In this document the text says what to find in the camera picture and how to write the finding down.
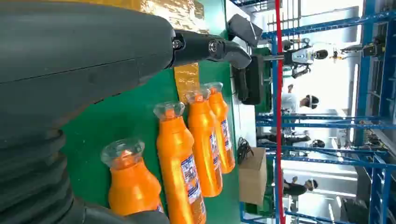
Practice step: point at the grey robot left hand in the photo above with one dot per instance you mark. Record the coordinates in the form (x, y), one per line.
(77, 46)

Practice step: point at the orange plastic bottle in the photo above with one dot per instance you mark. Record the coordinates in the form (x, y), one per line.
(133, 188)
(220, 108)
(176, 160)
(201, 139)

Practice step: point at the green table mat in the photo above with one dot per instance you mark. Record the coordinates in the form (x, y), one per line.
(123, 117)

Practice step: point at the black handheld controller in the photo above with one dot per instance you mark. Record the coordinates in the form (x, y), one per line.
(239, 85)

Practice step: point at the dark tablet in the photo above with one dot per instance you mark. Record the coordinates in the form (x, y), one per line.
(244, 29)

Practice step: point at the black carrying case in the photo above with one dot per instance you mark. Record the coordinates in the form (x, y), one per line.
(256, 80)

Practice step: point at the white table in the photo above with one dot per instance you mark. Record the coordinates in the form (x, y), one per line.
(246, 123)

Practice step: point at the red pole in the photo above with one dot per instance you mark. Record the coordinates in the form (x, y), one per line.
(280, 123)

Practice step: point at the brown cardboard box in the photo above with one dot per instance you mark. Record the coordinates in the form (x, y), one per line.
(252, 176)

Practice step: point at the person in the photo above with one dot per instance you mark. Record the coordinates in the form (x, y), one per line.
(297, 140)
(292, 102)
(297, 188)

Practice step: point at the white humanoid robot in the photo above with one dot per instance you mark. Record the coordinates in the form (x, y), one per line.
(303, 55)

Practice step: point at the blue steel rack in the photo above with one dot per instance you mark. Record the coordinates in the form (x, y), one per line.
(365, 77)

